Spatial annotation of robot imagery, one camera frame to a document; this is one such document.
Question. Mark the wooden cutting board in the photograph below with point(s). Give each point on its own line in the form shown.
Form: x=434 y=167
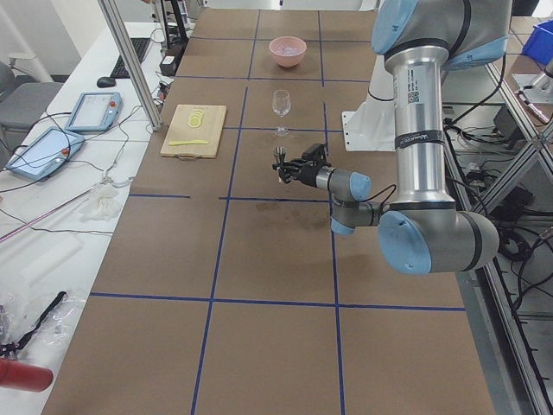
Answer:
x=210 y=130

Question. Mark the steel jigger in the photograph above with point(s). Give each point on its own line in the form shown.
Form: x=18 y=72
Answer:
x=279 y=154

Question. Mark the lemon slices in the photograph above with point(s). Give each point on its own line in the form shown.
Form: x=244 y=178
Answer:
x=195 y=118

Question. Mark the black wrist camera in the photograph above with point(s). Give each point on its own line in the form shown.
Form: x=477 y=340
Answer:
x=315 y=154

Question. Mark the wine glass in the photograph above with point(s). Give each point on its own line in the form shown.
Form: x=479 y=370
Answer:
x=281 y=106

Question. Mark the yellow plastic knife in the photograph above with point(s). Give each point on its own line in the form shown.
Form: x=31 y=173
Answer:
x=188 y=142

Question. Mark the white pedestal column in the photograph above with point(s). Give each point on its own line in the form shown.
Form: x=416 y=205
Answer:
x=372 y=127

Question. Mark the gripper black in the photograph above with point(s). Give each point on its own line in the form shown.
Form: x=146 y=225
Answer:
x=308 y=175

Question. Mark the aluminium frame post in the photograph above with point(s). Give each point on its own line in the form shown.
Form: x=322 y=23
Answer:
x=121 y=37

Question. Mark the teach pendant far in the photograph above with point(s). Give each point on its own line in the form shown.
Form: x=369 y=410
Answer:
x=94 y=112

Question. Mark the white cloth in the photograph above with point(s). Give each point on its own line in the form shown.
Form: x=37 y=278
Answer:
x=101 y=203

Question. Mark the pink bowl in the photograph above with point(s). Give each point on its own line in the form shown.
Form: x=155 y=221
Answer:
x=289 y=61

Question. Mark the clear ice cubes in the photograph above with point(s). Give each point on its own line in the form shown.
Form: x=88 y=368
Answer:
x=285 y=48

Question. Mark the black mouse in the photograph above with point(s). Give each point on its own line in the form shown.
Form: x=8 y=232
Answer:
x=106 y=82

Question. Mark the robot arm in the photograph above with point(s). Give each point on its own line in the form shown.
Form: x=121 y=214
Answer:
x=421 y=231

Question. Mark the teach pendant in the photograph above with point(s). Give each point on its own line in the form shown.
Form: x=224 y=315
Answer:
x=94 y=112
x=49 y=152

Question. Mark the teach pendant near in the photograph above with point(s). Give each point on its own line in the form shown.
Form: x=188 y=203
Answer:
x=49 y=152

